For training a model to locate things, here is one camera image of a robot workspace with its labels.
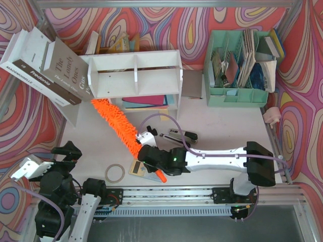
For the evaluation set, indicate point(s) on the yellow sticky note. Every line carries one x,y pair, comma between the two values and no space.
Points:
163,117

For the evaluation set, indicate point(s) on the white wooden bookshelf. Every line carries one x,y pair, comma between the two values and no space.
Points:
136,74

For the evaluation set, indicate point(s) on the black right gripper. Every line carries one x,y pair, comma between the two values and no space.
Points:
145,155

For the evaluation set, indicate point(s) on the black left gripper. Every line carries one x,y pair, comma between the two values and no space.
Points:
61,164

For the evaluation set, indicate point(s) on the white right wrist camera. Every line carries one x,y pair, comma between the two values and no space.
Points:
146,138

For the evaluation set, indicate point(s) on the stack of coloured paper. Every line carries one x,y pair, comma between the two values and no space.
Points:
152,102

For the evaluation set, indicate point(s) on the Fredonia book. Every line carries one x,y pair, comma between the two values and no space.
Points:
31,61

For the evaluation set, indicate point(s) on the black binder clip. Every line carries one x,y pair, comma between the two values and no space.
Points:
151,130

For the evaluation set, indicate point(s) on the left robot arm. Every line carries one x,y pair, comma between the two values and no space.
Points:
63,214

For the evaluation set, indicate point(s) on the white Mademoiselle book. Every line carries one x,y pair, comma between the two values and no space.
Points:
13,52

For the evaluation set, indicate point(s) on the brown Lonely Ones book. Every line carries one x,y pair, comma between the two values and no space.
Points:
67,69

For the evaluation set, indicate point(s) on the yellow grey calculator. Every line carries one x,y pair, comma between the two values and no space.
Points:
138,169

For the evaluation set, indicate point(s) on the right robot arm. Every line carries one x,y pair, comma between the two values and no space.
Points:
256,166

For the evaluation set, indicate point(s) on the grey cardboard sheet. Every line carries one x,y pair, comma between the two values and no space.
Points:
192,83

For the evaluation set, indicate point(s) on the pink piggy figure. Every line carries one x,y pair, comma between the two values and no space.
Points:
272,116

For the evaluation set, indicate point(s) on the black silver stapler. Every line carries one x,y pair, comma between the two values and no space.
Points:
190,137

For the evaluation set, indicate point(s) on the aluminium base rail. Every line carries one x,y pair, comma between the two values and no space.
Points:
153,196

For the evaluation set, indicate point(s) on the masking tape roll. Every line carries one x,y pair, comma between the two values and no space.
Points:
114,173

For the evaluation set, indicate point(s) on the orange microfiber duster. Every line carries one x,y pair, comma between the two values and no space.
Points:
119,123

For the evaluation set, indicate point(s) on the green desk organizer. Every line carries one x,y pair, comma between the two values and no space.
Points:
229,60

